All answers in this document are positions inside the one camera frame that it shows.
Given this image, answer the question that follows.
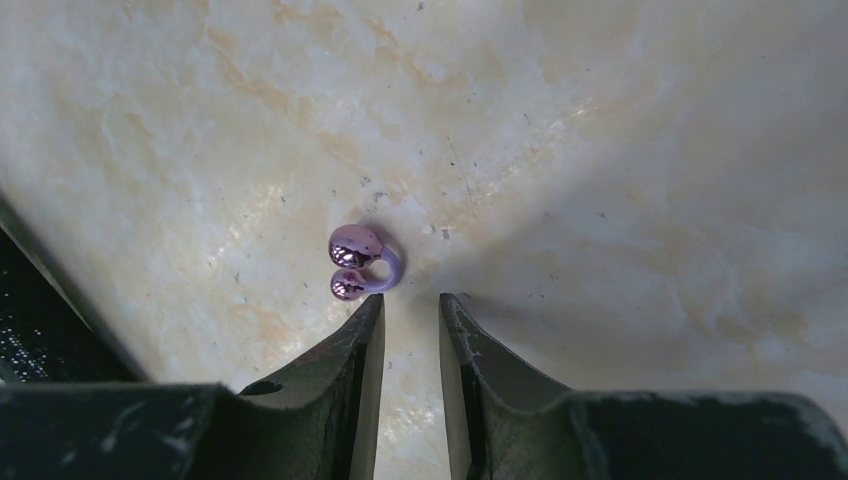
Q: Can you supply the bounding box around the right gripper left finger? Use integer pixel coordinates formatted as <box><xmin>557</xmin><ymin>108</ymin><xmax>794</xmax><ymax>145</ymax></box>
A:
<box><xmin>1</xmin><ymin>295</ymin><xmax>385</xmax><ymax>479</ymax></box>

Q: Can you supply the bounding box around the purple earbud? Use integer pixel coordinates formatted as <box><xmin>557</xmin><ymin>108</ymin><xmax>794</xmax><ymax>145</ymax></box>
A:
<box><xmin>328</xmin><ymin>224</ymin><xmax>404</xmax><ymax>301</ymax></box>

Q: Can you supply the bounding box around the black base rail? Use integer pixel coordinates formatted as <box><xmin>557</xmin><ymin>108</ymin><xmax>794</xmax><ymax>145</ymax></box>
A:
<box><xmin>1</xmin><ymin>198</ymin><xmax>148</xmax><ymax>385</ymax></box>

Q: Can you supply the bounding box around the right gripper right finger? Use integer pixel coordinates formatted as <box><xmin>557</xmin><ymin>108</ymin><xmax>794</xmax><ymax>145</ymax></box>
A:
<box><xmin>439</xmin><ymin>293</ymin><xmax>847</xmax><ymax>479</ymax></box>

